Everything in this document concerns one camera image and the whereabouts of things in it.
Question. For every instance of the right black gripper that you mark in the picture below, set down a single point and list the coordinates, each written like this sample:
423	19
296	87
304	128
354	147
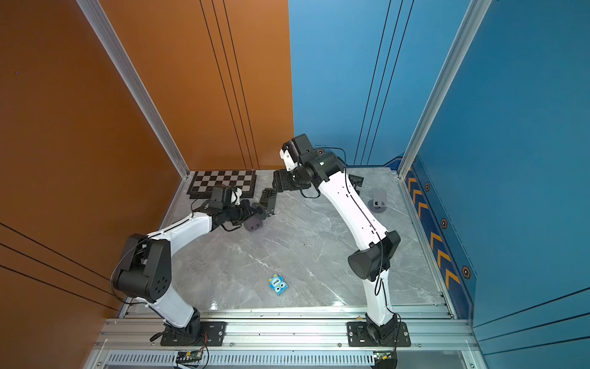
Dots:
286	185

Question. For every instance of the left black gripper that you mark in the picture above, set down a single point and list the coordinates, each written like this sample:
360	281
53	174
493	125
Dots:
246	208

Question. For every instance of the black folding phone stand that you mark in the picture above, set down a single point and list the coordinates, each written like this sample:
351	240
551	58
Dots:
357	182

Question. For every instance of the dark grey round phone stand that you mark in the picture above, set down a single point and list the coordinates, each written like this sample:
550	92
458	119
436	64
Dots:
281	181

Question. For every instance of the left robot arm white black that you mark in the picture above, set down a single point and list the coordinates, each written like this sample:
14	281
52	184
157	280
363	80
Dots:
145	270

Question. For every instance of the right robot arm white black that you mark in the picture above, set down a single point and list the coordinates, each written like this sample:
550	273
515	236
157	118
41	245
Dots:
307	167

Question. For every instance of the black white chessboard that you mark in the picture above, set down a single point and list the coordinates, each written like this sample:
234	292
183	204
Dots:
203	182

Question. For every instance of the left green circuit board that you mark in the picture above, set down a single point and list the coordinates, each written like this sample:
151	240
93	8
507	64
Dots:
189	359

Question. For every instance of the right circuit board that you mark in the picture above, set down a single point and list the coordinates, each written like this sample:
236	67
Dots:
385	360

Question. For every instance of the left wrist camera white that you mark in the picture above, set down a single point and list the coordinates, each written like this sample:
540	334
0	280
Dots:
235	196

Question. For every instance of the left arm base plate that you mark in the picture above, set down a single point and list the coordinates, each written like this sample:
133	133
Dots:
210	333

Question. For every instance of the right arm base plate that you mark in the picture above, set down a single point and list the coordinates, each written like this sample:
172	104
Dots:
359	333

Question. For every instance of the aluminium front rail frame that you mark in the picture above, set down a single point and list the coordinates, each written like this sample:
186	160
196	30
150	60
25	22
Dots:
292	337

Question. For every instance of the left aluminium corner post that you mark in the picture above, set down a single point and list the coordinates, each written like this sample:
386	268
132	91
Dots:
103	29

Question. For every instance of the aluminium corner post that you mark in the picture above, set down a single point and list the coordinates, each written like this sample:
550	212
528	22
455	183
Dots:
465	35
103	29

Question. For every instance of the right aluminium corner post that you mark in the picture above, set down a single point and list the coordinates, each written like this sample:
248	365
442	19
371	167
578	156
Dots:
465	35

